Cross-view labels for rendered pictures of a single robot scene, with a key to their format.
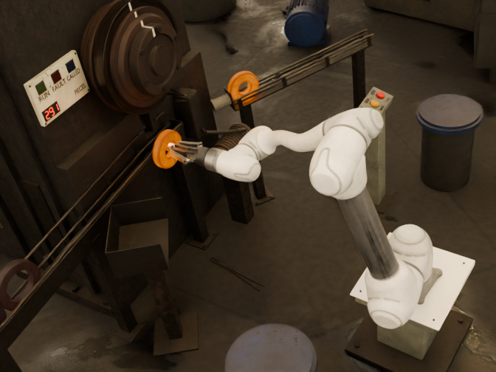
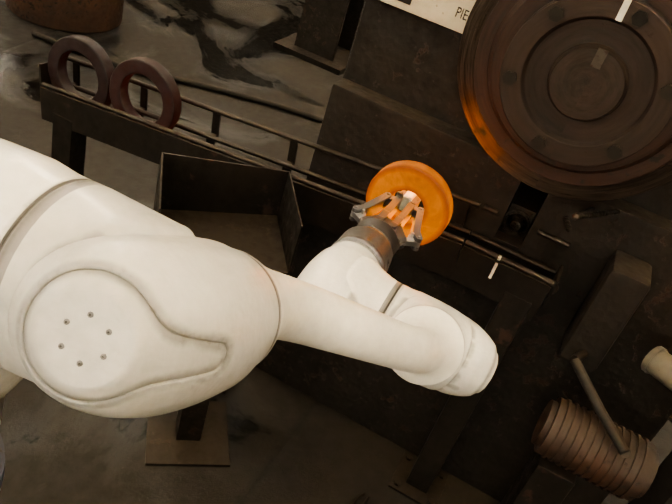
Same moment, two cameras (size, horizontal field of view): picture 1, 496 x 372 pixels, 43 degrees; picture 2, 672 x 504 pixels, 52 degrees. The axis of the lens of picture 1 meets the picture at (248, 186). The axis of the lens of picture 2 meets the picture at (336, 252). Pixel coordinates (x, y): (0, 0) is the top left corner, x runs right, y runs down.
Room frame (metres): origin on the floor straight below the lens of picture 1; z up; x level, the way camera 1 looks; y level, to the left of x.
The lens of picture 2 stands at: (1.55, -0.69, 1.41)
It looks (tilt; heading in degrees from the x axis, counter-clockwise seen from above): 33 degrees down; 67
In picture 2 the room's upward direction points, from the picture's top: 18 degrees clockwise
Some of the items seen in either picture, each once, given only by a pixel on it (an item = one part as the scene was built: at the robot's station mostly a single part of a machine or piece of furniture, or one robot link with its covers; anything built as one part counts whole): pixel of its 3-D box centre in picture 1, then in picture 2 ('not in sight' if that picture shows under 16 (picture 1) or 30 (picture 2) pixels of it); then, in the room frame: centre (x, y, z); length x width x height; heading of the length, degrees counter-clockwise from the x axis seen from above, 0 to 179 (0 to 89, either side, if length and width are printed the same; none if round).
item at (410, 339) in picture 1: (410, 313); not in sight; (1.57, -0.55, 0.16); 0.40 x 0.40 x 0.31; 48
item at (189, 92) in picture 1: (189, 113); (604, 311); (2.53, 0.21, 0.68); 0.11 x 0.08 x 0.24; 53
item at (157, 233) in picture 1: (156, 286); (201, 325); (1.78, 0.45, 0.36); 0.26 x 0.20 x 0.72; 178
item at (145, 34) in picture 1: (156, 59); (587, 81); (2.28, 0.26, 1.11); 0.28 x 0.06 x 0.28; 143
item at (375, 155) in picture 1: (375, 153); not in sight; (2.44, -0.66, 0.31); 0.24 x 0.16 x 0.62; 143
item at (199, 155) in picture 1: (199, 155); (378, 235); (1.97, 0.16, 0.84); 0.09 x 0.08 x 0.07; 53
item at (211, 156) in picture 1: (215, 159); (361, 257); (1.93, 0.10, 0.83); 0.09 x 0.06 x 0.09; 143
